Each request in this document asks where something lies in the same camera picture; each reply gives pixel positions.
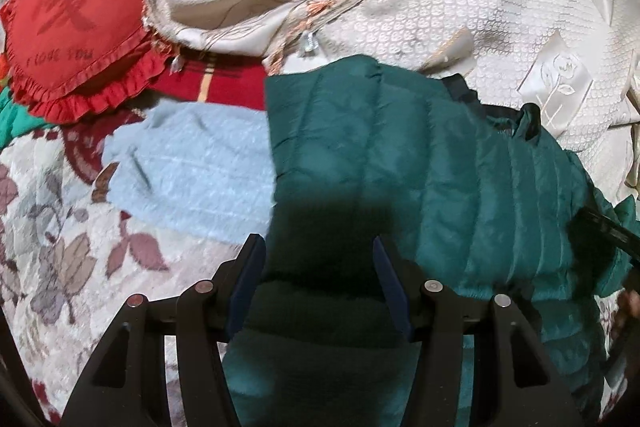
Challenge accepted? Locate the red plaid blanket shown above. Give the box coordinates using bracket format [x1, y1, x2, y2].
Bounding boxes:
[149, 57, 269, 112]

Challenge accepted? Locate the bright green cloth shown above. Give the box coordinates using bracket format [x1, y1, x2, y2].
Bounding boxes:
[0, 86, 57, 148]

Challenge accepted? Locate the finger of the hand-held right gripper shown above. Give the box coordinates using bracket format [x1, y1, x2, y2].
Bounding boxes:
[582, 203, 640, 254]

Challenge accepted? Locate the beige embroidered bedspread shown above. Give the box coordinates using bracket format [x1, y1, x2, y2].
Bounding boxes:
[97, 0, 640, 204]

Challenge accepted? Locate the floral quilted bed sheet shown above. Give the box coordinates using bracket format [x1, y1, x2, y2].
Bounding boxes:
[0, 107, 252, 427]

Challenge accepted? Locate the dark green puffer jacket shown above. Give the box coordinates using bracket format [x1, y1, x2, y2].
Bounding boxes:
[220, 54, 639, 427]

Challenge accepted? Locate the light blue knit cloth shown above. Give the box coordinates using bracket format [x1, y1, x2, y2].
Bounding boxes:
[102, 102, 281, 249]

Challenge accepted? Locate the red ruffled heart pillow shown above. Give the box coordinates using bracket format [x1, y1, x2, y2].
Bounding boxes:
[0, 0, 174, 126]

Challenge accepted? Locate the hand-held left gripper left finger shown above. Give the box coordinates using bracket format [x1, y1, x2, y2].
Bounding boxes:
[60, 233, 267, 427]

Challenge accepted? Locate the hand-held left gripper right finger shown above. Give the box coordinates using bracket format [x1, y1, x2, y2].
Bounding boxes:
[372, 236, 584, 427]

